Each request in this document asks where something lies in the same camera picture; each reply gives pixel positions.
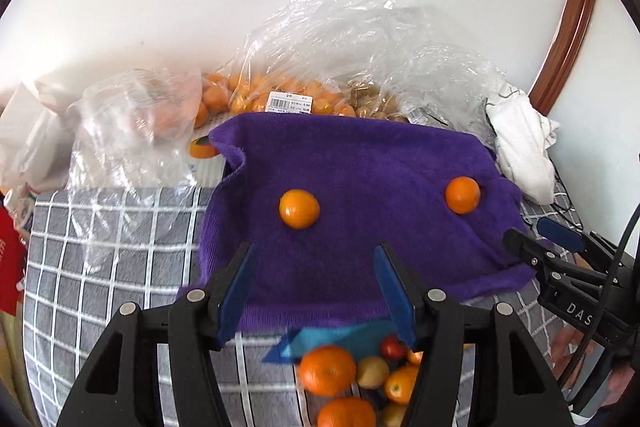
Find oval orange kumquat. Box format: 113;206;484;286
384;364;419;405

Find green yellow fruit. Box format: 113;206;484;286
356;355;390;390

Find small orange mandarin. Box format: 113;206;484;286
279;188;320;230
445;176;482;215

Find large orange mandarin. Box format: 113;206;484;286
317;397;376;427
299;345;357;398

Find small orange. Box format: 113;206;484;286
407;350;423;366

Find small green fruit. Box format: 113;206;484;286
381;403;407;427

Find person's right hand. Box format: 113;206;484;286
550;326;634;407

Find small red apple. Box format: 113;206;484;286
378;334;408;362

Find grey checkered tablecloth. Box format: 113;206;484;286
22;185;582;427

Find white crumpled cloth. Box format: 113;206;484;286
485;82;560;205

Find red paper bag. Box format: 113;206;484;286
0;207;27;317

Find purple towel tray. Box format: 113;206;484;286
200;113;534;332

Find small clear plastic bag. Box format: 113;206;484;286
66;68;203;272

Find white plastic bag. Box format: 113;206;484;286
1;84;74;193

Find clear plastic bag of oranges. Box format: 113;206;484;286
215;0;506;146

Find brown wooden door frame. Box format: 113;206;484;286
528;0;597;115

